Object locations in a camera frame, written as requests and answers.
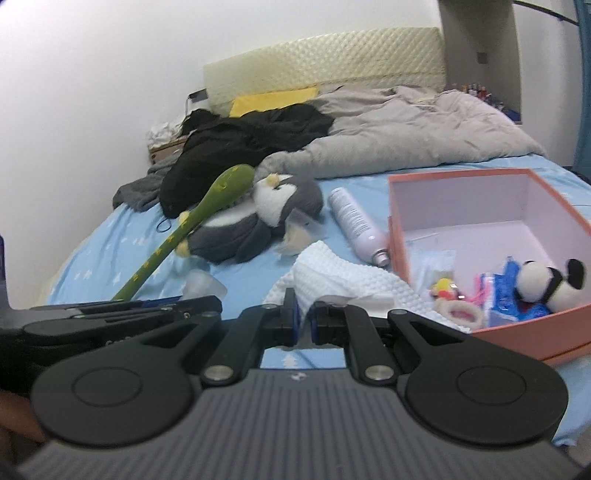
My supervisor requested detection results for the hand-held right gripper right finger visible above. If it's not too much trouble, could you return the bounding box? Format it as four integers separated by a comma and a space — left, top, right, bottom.
309, 300, 467, 386

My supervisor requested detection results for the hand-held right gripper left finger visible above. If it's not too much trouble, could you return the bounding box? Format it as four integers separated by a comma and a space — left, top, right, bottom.
137, 287, 299, 387

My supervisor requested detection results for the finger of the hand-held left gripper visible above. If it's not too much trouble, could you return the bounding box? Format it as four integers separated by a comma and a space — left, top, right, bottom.
32, 295, 222, 331

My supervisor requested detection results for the white waffle towel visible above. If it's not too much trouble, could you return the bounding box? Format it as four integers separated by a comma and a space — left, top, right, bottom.
262, 240, 472, 334

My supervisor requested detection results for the small colourful toy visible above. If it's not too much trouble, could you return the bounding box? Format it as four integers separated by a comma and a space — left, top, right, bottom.
430, 277, 458, 299

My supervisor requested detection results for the beige pink plush slipper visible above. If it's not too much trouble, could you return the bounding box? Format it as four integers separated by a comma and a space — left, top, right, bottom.
436, 298, 485, 331

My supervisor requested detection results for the blue white plastic packet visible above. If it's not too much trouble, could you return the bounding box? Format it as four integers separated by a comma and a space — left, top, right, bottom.
487, 256, 552, 326

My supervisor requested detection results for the orange cardboard box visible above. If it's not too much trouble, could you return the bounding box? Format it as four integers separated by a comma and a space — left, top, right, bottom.
387, 168, 591, 365

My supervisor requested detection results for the panda plush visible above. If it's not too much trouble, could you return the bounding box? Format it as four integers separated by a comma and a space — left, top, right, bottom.
515, 258, 586, 315

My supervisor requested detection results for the person's left hand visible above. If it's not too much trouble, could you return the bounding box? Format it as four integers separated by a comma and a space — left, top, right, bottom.
0, 388, 47, 446

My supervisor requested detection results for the clear plastic cup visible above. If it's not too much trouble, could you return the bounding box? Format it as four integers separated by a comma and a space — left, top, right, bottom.
182, 270, 228, 302

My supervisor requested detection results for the bed with blue sheet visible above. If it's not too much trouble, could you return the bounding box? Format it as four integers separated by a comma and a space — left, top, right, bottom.
46, 152, 591, 448

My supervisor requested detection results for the white spray can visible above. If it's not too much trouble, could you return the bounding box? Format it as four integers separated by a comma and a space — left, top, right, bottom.
328, 187, 391, 267

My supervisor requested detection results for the grey penguin plush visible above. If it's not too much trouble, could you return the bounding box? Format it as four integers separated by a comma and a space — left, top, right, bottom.
175, 173, 326, 265

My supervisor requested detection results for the green plush toy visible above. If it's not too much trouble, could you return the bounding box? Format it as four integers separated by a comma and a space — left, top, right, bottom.
112, 164, 256, 302

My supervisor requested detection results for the dark grey cloth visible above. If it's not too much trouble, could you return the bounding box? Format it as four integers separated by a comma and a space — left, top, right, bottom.
113, 164, 185, 211

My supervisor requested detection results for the clear plastic bag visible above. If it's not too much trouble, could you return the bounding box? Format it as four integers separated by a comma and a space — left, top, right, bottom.
409, 249, 458, 296

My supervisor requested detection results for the brown cardboard box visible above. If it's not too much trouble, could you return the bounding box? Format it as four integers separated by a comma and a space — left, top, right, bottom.
148, 135, 190, 163

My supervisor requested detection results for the pink plastic item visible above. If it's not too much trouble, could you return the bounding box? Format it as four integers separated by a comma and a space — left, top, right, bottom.
475, 272, 493, 306

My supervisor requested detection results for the black clothing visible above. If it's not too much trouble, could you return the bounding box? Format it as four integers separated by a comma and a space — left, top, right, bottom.
161, 104, 335, 219

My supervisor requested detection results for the white crumpled cloth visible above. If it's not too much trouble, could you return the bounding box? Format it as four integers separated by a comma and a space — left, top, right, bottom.
147, 119, 188, 147

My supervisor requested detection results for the grey duvet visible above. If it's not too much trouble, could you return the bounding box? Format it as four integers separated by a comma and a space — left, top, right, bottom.
256, 85, 548, 181

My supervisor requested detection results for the yellow pillow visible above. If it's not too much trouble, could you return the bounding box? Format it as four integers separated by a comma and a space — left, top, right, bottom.
229, 87, 319, 118

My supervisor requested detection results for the cream padded headboard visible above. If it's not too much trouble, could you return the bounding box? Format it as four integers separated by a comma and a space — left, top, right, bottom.
203, 26, 448, 116

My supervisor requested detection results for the row of small bottles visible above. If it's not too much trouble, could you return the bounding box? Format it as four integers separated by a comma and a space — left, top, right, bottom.
450, 80, 506, 112

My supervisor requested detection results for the blue curtain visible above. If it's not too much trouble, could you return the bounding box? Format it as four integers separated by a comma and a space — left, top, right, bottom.
573, 0, 591, 178

